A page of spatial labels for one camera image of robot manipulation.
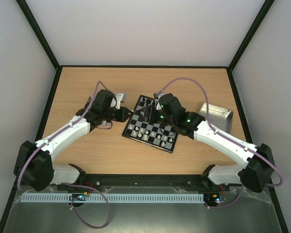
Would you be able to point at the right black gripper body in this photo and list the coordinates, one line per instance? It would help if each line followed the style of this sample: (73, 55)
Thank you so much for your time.
(153, 114)

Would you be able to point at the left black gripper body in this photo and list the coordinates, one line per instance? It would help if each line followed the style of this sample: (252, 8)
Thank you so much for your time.
(121, 118)

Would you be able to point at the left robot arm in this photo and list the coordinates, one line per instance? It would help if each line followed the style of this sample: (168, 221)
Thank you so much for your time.
(34, 165)

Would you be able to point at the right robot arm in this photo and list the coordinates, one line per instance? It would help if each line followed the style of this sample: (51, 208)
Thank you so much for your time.
(253, 169)

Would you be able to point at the black white chessboard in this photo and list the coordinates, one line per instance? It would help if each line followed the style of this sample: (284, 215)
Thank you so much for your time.
(159, 129)

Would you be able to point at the left metal tray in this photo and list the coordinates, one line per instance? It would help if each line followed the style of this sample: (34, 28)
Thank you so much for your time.
(99, 115)

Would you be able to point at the metal tray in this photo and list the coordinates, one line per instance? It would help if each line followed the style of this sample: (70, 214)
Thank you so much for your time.
(221, 117)
(99, 115)

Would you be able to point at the right metal tray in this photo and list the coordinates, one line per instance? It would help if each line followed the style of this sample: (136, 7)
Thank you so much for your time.
(221, 117)

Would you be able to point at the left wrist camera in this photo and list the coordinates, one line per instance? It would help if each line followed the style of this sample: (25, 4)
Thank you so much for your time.
(119, 98)

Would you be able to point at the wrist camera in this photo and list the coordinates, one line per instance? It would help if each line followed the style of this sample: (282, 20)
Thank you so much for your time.
(156, 98)
(119, 98)

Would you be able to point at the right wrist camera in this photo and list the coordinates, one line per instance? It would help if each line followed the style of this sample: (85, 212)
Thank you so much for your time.
(156, 98)

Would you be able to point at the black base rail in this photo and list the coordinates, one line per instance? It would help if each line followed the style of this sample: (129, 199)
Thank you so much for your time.
(187, 182)

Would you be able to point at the black metal frame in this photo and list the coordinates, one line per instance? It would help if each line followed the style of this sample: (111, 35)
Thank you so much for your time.
(39, 34)

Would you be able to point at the light blue cable duct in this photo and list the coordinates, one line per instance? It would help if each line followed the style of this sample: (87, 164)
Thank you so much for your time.
(111, 198)

